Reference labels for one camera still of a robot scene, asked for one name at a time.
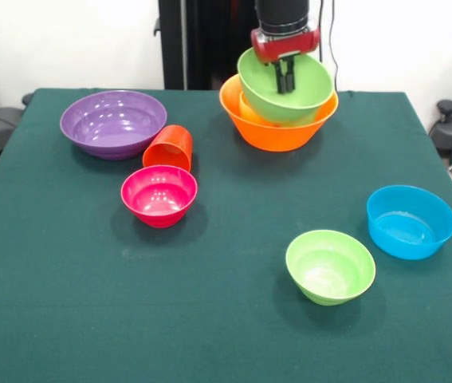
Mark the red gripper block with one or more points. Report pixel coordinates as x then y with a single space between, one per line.
285 46

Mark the large green bowl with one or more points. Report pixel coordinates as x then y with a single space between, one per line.
309 88

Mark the yellow cup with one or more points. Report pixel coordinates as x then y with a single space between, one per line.
249 113

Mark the large orange bowl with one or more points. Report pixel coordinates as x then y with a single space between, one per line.
277 137

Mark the red-orange cup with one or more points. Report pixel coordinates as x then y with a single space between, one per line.
170 149

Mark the pink bowl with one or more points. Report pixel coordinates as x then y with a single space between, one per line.
159 199

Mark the purple bowl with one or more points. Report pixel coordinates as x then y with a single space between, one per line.
114 123

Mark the blue bowl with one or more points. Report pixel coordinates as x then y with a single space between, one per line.
409 223

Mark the small green bowl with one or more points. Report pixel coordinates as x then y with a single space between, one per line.
329 271

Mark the dark green table cloth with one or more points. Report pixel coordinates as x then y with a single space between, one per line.
130 299

